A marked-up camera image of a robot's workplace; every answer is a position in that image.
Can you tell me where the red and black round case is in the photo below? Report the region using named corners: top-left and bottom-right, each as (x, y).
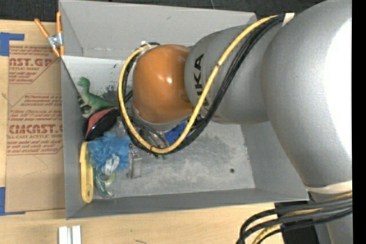
top-left (82, 107), bottom-right (120, 142)

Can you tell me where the green toy dinosaur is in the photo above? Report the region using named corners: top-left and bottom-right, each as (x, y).
top-left (77, 76), bottom-right (116, 119)

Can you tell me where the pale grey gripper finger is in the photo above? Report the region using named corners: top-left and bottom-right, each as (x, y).
top-left (127, 150), bottom-right (143, 179)

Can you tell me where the grey metal bin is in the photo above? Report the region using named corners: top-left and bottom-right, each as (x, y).
top-left (58, 0), bottom-right (310, 220)

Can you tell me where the green and white clear packet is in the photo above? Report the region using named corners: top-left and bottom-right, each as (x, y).
top-left (94, 154), bottom-right (117, 198)

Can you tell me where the brown cardboard board, red print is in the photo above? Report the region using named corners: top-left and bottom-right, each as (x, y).
top-left (0, 19), bottom-right (66, 214)

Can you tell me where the yellow flat plastic tool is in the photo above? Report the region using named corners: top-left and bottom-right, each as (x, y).
top-left (79, 142), bottom-right (95, 204)

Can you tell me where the blue sponge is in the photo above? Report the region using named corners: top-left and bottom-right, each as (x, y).
top-left (164, 122), bottom-right (190, 146)

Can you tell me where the blue fluffy bath pouf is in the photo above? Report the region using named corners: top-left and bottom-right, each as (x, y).
top-left (87, 131), bottom-right (134, 173)

